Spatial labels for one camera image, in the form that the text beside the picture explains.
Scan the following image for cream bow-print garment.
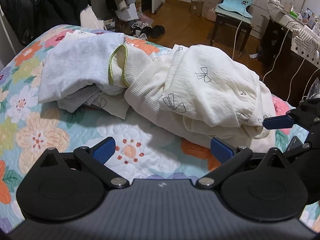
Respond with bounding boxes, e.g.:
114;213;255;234
82;43;277;147

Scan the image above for light grey garment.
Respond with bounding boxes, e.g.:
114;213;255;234
38;31;125;113

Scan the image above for cream waffle-knit garment green trim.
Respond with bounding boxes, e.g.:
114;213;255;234
96;43;176;111

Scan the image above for hanging clothes pile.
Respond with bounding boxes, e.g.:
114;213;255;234
80;0;139;30

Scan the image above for patterned desk with clutter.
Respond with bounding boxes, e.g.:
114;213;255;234
259;0;319;106

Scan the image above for floral quilted bedspread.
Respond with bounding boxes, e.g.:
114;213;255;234
1;26;319;239

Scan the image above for dark wooden chair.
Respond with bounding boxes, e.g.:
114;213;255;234
211;0;253;58

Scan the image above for black shoes on floor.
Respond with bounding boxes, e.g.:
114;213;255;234
142;25;165;39

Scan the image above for cardboard box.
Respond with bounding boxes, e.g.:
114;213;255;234
190;0;204;16

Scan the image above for black jacket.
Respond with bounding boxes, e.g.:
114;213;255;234
1;0;91;46

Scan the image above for white power cable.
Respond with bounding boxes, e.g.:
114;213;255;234
231;0;251;61

